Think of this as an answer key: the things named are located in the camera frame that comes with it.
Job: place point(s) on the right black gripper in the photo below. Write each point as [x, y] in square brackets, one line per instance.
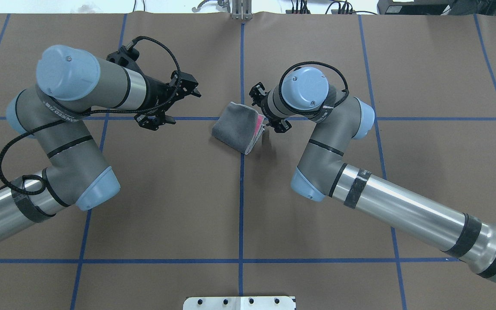
[266, 104]

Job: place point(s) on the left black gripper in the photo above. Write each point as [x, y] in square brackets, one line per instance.
[156, 91]

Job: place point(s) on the pink and grey towel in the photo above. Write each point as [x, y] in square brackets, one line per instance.
[239, 127]

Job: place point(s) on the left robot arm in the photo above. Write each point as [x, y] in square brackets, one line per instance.
[72, 84]

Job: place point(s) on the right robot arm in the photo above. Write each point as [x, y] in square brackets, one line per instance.
[320, 92]

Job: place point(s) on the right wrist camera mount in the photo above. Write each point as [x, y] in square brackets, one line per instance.
[258, 94]

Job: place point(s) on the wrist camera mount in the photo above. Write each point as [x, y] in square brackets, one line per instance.
[126, 58]
[258, 94]

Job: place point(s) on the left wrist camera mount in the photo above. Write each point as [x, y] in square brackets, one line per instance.
[126, 58]

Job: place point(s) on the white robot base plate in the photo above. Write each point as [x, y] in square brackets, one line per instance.
[240, 303]

